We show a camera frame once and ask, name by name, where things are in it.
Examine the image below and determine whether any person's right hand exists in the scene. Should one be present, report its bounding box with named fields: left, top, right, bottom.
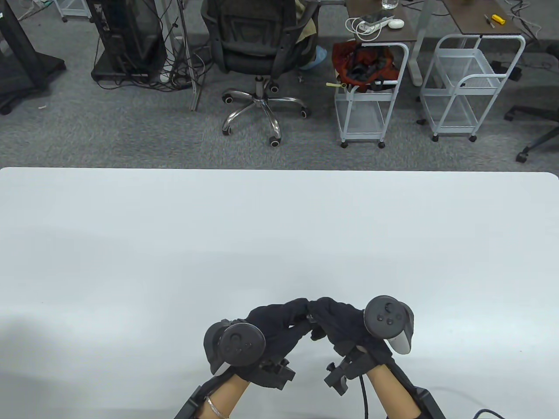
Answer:
left=307, top=297, right=394, bottom=365

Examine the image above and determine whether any person's left hand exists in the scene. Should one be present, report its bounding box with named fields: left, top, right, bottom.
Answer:
left=235, top=298, right=312, bottom=381

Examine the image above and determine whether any person's left forearm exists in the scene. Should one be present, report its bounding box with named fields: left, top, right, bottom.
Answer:
left=199, top=373, right=249, bottom=415

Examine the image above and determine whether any person's right forearm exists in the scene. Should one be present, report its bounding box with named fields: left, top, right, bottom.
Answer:
left=365, top=364, right=422, bottom=415

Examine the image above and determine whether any dark grey left hand controller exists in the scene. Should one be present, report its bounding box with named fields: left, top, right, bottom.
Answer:
left=203, top=319, right=266, bottom=375

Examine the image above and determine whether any dark grey hand controller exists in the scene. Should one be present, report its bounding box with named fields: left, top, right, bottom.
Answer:
left=203, top=319, right=266, bottom=375
left=364, top=296, right=414, bottom=355

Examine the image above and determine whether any dark grey right hand controller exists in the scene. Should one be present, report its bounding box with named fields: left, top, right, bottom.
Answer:
left=364, top=296, right=414, bottom=355

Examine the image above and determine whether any white utility cart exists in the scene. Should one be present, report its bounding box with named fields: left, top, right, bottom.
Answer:
left=419, top=34, right=527, bottom=142
left=55, top=0, right=92, bottom=22
left=334, top=41, right=410, bottom=149

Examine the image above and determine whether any red bag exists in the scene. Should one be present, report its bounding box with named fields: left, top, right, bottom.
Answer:
left=332, top=39, right=400, bottom=92

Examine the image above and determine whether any black office chair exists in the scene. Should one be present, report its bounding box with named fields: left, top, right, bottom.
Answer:
left=201, top=0, right=321, bottom=147

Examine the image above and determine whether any black chair base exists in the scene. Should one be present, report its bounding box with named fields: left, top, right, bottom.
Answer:
left=504, top=105, right=559, bottom=163

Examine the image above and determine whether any brown desk with white leg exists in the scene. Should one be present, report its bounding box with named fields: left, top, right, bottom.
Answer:
left=344, top=0, right=437, bottom=86

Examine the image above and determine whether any black power adapter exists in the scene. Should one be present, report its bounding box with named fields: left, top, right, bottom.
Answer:
left=489, top=60, right=522, bottom=81

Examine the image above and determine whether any black computer tower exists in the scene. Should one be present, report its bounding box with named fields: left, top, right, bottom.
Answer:
left=86, top=0, right=169, bottom=83

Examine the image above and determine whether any black floor stand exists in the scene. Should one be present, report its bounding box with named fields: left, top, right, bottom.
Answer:
left=0, top=0, right=67, bottom=115

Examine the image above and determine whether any silver bracelet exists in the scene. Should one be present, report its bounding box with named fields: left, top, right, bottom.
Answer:
left=205, top=395, right=230, bottom=417

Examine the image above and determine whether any aluminium frame post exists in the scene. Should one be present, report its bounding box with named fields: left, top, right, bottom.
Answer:
left=175, top=0, right=202, bottom=112

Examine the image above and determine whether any tangle of black cables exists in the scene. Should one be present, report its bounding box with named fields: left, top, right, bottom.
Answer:
left=94, top=0, right=210, bottom=92

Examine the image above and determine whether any white power strip with cable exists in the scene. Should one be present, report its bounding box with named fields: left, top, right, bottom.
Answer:
left=346, top=15, right=396, bottom=38

